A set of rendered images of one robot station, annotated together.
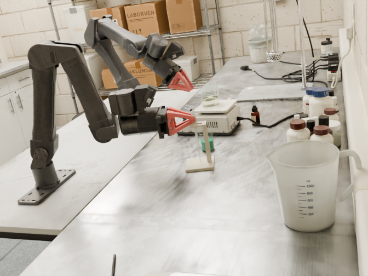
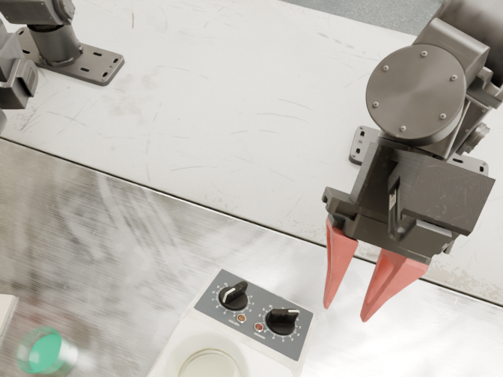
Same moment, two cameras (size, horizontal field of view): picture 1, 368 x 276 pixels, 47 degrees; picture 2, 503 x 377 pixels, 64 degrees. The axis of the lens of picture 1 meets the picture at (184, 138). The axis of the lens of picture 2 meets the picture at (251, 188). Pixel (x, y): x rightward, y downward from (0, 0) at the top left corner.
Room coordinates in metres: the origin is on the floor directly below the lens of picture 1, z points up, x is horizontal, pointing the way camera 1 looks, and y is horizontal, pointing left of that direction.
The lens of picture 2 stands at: (1.39, -0.15, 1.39)
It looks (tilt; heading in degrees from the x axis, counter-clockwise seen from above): 58 degrees down; 83
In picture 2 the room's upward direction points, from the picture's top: 6 degrees clockwise
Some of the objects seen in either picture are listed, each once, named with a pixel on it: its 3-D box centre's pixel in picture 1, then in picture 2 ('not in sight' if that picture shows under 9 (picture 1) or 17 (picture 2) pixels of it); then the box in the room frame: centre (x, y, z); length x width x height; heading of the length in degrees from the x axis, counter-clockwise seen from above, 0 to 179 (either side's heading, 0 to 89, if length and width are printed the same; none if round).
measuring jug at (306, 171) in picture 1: (314, 185); not in sight; (0.75, -0.24, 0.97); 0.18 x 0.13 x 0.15; 82
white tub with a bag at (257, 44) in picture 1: (259, 42); not in sight; (2.37, -0.51, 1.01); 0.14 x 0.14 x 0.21
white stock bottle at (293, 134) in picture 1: (298, 140); not in sight; (1.03, -0.30, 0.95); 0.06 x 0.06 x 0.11
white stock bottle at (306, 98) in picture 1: (313, 105); not in sight; (1.29, -0.43, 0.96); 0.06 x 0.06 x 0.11
